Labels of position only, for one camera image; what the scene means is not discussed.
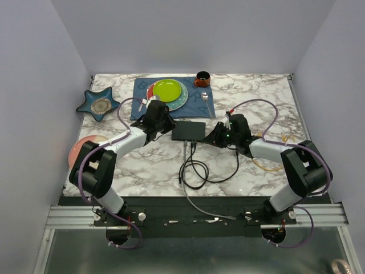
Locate black network switch box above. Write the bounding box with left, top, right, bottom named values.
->
left=171, top=121, right=206, bottom=142

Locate black power cable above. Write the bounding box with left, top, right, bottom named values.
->
left=178, top=139, right=240, bottom=190

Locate grey ethernet cable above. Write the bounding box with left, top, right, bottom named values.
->
left=182, top=140, right=238, bottom=220

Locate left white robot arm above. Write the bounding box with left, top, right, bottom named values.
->
left=69, top=100, right=177, bottom=225

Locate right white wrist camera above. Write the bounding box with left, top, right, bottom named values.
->
left=224, top=114, right=230, bottom=130

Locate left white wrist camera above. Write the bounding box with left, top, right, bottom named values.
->
left=141, top=95, right=160, bottom=108

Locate blue cloth placemat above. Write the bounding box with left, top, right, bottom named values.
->
left=133, top=76, right=216, bottom=119

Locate lime green plate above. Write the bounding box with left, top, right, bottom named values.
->
left=152, top=79, right=182, bottom=102

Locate pink and cream plate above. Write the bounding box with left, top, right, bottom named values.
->
left=68, top=135, right=107, bottom=169

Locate pink ring object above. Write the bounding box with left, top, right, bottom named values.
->
left=331, top=259, right=353, bottom=274

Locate silver fork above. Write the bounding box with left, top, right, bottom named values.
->
left=138, top=86, right=150, bottom=112

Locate red and teal plate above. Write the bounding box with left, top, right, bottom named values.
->
left=148, top=80, right=189, bottom=111

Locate brown ceramic mug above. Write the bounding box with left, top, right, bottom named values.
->
left=193, top=71, right=211, bottom=87

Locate silver spoon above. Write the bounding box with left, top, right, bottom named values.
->
left=201, top=91, right=216, bottom=119

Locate blue star shaped dish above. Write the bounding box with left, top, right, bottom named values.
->
left=76, top=87, right=120, bottom=122

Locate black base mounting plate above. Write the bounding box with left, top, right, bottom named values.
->
left=94, top=197, right=296, bottom=239

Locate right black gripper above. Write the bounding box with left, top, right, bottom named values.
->
left=202, top=121, right=239, bottom=148

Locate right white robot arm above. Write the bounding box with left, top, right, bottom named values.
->
left=202, top=114, right=333, bottom=224

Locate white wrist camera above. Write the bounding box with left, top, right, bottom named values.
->
left=141, top=95, right=160, bottom=108
left=224, top=114, right=230, bottom=130

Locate aluminium rail frame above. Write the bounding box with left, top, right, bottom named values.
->
left=33, top=203, right=363, bottom=273

